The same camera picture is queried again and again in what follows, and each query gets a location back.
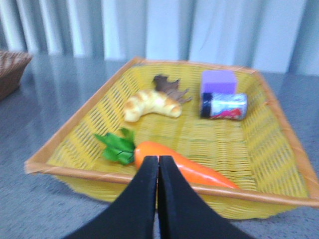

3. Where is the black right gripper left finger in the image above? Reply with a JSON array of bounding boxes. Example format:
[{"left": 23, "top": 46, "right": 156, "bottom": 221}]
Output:
[{"left": 65, "top": 156, "right": 159, "bottom": 239}]

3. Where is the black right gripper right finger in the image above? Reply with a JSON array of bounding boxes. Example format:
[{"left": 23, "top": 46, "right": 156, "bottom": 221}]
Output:
[{"left": 158, "top": 156, "right": 252, "bottom": 239}]

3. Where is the orange toy carrot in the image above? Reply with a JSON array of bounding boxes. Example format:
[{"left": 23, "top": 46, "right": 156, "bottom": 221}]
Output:
[{"left": 94, "top": 128, "right": 239, "bottom": 189}]

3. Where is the yellow woven basket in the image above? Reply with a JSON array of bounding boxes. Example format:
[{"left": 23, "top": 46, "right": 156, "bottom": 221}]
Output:
[{"left": 24, "top": 58, "right": 319, "bottom": 219}]

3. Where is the toy croissant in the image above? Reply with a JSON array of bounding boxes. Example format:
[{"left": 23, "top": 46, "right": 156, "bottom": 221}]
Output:
[{"left": 123, "top": 90, "right": 182, "bottom": 122}]

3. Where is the small blue labelled can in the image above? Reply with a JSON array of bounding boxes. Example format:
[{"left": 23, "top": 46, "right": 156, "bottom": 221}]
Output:
[{"left": 200, "top": 92, "right": 248, "bottom": 120}]

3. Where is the brown toy figure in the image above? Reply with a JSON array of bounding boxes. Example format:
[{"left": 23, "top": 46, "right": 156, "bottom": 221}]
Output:
[{"left": 153, "top": 75, "right": 192, "bottom": 104}]

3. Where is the purple foam cube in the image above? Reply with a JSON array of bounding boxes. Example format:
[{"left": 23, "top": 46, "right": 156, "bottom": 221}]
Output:
[{"left": 200, "top": 70, "right": 238, "bottom": 94}]

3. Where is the brown wicker basket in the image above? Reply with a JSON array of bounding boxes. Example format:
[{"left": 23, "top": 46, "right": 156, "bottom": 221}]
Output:
[{"left": 0, "top": 50, "right": 32, "bottom": 100}]

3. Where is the white pleated curtain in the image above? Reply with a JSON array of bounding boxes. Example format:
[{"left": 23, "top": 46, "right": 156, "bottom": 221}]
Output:
[{"left": 0, "top": 0, "right": 319, "bottom": 75}]

